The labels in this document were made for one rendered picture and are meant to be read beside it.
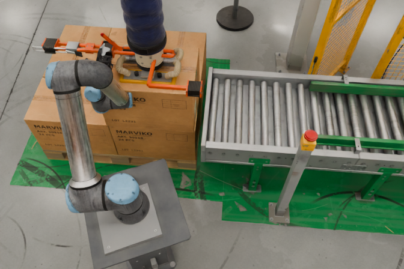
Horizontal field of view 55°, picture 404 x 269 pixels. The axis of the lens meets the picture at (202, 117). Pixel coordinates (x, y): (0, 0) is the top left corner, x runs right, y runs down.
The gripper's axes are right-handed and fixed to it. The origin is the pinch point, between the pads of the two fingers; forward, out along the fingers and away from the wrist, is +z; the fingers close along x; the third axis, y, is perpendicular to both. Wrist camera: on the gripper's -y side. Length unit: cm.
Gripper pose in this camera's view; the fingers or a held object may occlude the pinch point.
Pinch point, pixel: (103, 49)
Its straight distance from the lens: 242.2
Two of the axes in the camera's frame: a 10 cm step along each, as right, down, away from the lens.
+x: 0.0, -5.9, -8.1
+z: 0.9, -8.0, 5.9
